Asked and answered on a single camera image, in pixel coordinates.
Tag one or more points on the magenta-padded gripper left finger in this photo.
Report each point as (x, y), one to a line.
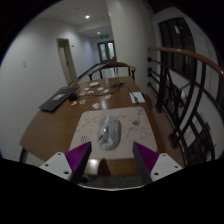
(71, 161)

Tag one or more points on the black laptop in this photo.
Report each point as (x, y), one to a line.
(58, 99)

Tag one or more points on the open side doorway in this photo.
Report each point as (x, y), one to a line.
(66, 61)

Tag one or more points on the white marble-print mouse pad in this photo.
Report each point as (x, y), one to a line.
(133, 128)

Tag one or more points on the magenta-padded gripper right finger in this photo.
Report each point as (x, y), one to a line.
(151, 161)

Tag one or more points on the small beige card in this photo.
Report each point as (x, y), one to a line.
(82, 101)
(74, 103)

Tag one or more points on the white notepad with pen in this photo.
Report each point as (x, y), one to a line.
(137, 97)

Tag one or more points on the round ceiling light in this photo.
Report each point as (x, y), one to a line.
(98, 33)
(87, 16)

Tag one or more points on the wooden armchair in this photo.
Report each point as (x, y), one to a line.
(111, 64)

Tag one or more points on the small black adapter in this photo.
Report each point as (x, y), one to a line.
(72, 97)

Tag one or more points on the black scissors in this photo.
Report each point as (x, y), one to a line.
(117, 86)

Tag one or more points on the small white box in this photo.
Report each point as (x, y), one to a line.
(94, 84)

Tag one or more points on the black-framed window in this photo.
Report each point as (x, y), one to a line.
(176, 43)

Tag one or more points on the green exit sign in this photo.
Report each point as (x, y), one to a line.
(104, 36)

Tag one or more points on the small white card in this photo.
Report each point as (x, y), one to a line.
(86, 89)
(106, 90)
(100, 89)

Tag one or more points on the black railing with wooden handrail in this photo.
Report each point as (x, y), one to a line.
(186, 53)

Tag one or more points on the glass double door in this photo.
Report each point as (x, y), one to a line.
(106, 51)

